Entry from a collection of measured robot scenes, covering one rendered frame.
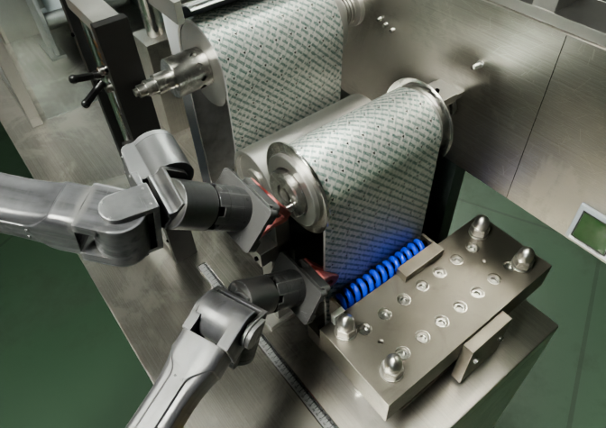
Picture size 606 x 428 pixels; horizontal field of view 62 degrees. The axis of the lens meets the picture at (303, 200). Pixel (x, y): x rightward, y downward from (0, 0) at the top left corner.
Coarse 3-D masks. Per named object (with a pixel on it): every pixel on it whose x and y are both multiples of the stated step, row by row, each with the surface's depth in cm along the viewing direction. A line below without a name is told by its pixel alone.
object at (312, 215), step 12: (276, 156) 71; (288, 156) 70; (276, 168) 73; (288, 168) 70; (300, 168) 68; (300, 180) 68; (312, 192) 68; (312, 204) 69; (300, 216) 74; (312, 216) 71
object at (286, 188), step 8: (280, 168) 72; (272, 176) 72; (280, 176) 70; (288, 176) 70; (272, 184) 74; (280, 184) 72; (288, 184) 69; (296, 184) 70; (272, 192) 75; (280, 192) 73; (288, 192) 71; (296, 192) 69; (280, 200) 74; (288, 200) 72; (296, 200) 70; (304, 200) 70; (296, 208) 71; (304, 208) 71; (296, 216) 72
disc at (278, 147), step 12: (276, 144) 71; (288, 144) 69; (300, 156) 67; (312, 168) 67; (312, 180) 67; (324, 192) 67; (324, 204) 68; (324, 216) 70; (312, 228) 75; (324, 228) 72
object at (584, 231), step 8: (584, 216) 74; (584, 224) 75; (592, 224) 73; (600, 224) 72; (576, 232) 76; (584, 232) 75; (592, 232) 74; (600, 232) 73; (584, 240) 76; (592, 240) 75; (600, 240) 74; (600, 248) 74
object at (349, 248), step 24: (432, 168) 83; (408, 192) 82; (360, 216) 77; (384, 216) 82; (408, 216) 87; (336, 240) 76; (360, 240) 81; (384, 240) 87; (408, 240) 93; (336, 264) 81; (360, 264) 86; (336, 288) 86
